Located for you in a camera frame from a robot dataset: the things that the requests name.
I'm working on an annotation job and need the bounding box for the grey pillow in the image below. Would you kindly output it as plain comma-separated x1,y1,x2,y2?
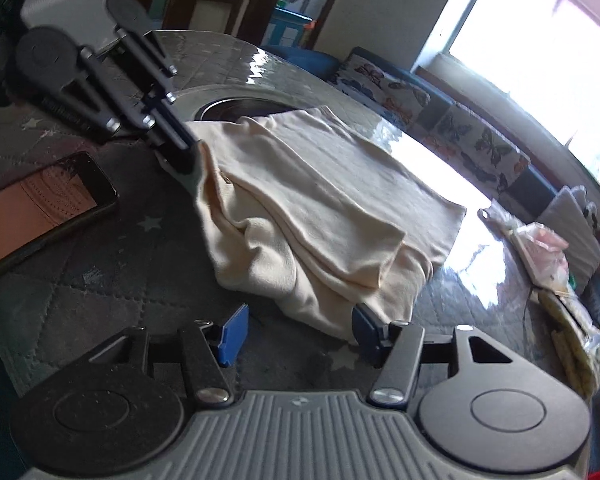
537,185,600,286

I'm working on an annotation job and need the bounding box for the round black induction cooktop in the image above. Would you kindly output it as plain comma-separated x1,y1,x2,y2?
197,97,301,123

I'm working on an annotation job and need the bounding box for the yellow floral folded blanket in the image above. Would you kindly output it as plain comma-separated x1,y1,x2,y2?
535,285,600,401

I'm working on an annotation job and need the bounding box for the pink and white tissue pack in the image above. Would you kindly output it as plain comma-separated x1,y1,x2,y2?
512,220,571,291

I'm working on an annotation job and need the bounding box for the grey quilted star table cover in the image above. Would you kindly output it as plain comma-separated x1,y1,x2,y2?
0,30,596,411

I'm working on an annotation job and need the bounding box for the blue sofa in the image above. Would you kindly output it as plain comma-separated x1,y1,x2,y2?
265,45,600,331

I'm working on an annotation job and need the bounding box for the dark wooden door frame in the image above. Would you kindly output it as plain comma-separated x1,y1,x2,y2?
235,0,356,53

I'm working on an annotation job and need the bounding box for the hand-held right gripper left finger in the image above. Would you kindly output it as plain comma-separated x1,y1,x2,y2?
87,304,251,406

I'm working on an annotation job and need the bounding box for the window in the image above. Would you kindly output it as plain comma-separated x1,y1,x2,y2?
447,0,600,193

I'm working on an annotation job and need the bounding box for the black smartphone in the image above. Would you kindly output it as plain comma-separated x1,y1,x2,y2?
0,151,120,288

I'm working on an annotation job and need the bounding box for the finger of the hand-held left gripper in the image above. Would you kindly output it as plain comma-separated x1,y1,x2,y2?
40,47,196,174
116,27,197,151

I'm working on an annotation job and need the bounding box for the blue cabinet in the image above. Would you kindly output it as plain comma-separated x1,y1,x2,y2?
264,5,317,52

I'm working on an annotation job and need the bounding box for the butterfly print cushion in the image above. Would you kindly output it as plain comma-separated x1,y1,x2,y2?
330,55,431,126
420,105,531,196

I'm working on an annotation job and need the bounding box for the cream knit shirt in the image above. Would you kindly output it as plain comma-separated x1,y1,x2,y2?
192,105,468,346

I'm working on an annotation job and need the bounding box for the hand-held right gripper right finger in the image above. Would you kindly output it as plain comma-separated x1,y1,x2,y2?
352,305,513,406

